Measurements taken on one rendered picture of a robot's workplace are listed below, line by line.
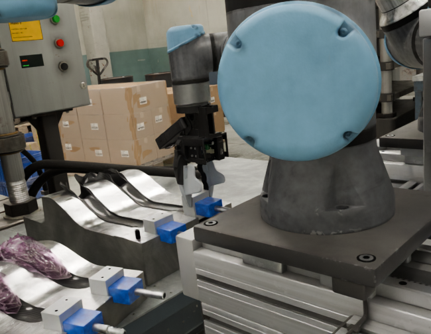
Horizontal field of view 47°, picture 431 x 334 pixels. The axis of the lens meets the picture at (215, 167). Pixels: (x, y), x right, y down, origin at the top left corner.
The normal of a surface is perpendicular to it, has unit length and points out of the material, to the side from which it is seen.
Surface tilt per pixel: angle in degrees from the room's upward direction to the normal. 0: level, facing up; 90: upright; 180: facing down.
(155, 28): 90
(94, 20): 90
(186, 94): 90
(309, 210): 73
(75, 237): 90
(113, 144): 99
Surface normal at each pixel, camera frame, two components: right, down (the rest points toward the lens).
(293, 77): -0.27, 0.39
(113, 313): 0.90, 0.01
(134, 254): -0.68, 0.25
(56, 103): 0.73, 0.09
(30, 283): 0.33, -0.84
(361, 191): 0.34, -0.11
